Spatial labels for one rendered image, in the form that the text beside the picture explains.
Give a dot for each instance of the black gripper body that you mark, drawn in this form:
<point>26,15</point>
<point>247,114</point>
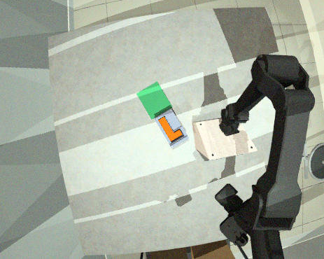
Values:
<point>226,198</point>

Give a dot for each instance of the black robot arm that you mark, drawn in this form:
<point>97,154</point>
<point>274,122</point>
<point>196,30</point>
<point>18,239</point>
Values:
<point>275,202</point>

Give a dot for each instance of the orange l-shaped part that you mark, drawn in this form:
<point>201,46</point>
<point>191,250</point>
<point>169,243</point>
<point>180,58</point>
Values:
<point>172,135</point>

